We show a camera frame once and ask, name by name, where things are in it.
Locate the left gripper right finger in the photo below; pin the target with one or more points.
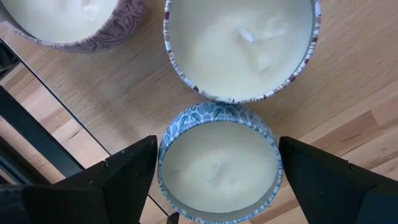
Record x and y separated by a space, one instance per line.
335 193

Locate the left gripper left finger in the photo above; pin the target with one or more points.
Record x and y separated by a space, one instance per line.
93 199

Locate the blue patterned candle tin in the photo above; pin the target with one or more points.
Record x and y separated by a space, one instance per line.
217 168

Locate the white brown-marked candle tin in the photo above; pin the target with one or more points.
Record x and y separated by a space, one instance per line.
242 49

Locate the purple floral candle tin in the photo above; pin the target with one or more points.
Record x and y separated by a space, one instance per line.
62 21

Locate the wooden riser shelf black legs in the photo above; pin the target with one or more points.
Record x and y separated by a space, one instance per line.
342 46

